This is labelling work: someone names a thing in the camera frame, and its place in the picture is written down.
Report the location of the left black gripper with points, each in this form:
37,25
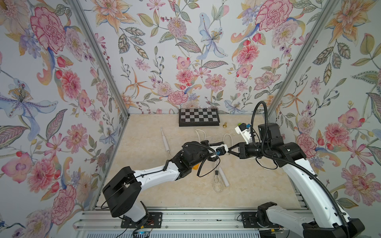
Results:
202,145

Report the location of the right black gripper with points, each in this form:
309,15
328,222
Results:
243,150

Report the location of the white electric toothbrush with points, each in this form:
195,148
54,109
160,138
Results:
224,178
165,141

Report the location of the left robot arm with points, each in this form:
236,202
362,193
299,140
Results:
122,191

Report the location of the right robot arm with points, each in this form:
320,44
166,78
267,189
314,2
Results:
328,219

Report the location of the black white chessboard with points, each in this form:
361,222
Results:
198,117

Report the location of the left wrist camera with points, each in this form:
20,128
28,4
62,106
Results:
221,150

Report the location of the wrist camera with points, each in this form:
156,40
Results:
245,131
221,150

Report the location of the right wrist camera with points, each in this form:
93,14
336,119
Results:
245,131

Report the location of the aluminium mounting rail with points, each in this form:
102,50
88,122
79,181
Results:
171,220

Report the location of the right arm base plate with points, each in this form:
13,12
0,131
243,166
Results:
252,220

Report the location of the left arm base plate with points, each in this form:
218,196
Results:
152,220

